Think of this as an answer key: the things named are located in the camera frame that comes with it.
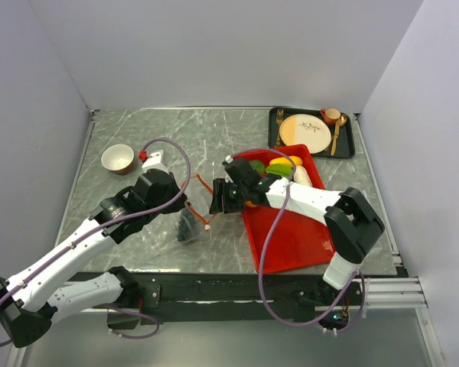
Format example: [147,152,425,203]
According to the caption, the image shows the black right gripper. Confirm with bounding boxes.
[209,178,249,214]

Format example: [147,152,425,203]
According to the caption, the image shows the clear zip bag orange zipper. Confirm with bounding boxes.
[145,174,218,253]

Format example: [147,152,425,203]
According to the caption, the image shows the black grape bunch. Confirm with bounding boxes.
[177,209,197,243]

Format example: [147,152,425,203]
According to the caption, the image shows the green orange fruit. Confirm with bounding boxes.
[249,160,265,175]

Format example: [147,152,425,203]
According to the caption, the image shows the white radish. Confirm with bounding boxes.
[293,165,313,187]

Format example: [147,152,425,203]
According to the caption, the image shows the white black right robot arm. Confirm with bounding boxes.
[210,158,385,304]

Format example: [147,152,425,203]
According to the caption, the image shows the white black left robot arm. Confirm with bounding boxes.
[0,169,187,348]

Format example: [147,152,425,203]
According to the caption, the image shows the white brown bowl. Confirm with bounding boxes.
[101,144,135,175]

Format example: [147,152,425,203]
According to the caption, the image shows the green leaf vegetable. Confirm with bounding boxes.
[265,164,293,177]

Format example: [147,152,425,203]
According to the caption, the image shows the red plastic tray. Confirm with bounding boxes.
[233,143,337,275]

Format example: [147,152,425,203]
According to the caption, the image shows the yellow mango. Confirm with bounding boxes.
[269,155,303,167]

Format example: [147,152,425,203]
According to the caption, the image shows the black serving tray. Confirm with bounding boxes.
[268,107,355,159]

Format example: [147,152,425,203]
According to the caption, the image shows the gold fork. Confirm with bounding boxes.
[275,109,284,148]

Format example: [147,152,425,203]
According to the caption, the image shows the cream orange plate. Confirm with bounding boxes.
[279,114,331,154]

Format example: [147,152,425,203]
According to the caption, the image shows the orange cup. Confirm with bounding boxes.
[320,108,341,125]

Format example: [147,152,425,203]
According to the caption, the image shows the gold spoon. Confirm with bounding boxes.
[330,114,347,156]

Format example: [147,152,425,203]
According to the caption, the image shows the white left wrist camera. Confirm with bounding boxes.
[138,149,168,174]

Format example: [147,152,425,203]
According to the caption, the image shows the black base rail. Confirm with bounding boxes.
[87,267,368,333]

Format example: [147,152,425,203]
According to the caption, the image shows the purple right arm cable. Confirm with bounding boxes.
[229,147,366,326]

